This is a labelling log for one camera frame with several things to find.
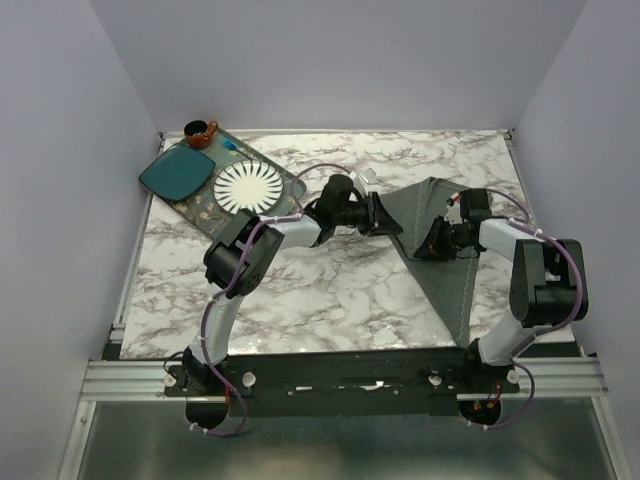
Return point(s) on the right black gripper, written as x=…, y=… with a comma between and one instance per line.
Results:
x=432, y=247

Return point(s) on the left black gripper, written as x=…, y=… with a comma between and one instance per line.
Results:
x=378, y=220

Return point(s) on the grey cloth napkin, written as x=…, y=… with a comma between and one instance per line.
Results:
x=448, y=284

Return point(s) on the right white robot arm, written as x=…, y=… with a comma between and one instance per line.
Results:
x=548, y=288

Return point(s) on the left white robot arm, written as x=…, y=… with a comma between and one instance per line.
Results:
x=238, y=260

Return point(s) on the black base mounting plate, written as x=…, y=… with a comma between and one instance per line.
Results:
x=435, y=381

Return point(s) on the white striped round plate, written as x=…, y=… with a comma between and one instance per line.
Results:
x=248, y=184

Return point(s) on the floral rectangular serving tray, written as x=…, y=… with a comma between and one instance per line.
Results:
x=203, y=212

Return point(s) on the orange ceramic mug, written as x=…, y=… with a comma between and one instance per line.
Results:
x=199, y=133

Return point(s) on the teal square plate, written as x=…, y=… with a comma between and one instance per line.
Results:
x=177, y=173

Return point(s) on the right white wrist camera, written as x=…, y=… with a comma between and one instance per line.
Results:
x=453, y=215

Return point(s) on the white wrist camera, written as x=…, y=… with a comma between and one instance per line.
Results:
x=364, y=181
x=453, y=215

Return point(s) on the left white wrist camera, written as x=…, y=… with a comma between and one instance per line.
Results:
x=364, y=181

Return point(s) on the aluminium frame rail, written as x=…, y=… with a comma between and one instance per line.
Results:
x=123, y=381

